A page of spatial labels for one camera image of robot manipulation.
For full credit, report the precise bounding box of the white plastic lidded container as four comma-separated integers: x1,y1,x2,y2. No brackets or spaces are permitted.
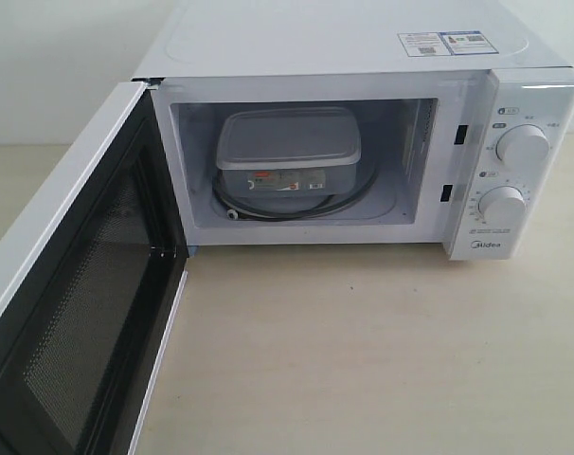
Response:
216,107,362,172

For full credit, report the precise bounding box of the glass turntable plate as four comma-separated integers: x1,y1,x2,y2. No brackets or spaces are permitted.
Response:
212,165,379,223

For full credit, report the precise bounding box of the blue white label sticker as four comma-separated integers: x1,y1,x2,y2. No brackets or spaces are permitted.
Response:
398,30,499,57

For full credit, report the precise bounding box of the white control knob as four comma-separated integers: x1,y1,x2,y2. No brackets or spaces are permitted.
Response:
496,124,550,169
478,186,527,226

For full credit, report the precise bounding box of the white microwave door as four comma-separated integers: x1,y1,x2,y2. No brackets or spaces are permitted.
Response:
0,80,188,454

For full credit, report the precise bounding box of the upper white control knob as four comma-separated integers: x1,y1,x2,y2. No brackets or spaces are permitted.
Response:
496,124,550,169

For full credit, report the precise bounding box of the white Midea microwave oven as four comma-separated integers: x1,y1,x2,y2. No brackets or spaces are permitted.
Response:
134,1,574,260

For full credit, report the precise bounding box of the black turntable roller ring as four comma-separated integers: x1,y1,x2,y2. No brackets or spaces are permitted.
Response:
212,163,380,221

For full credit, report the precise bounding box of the lower white control knob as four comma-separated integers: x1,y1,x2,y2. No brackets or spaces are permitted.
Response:
478,186,527,226

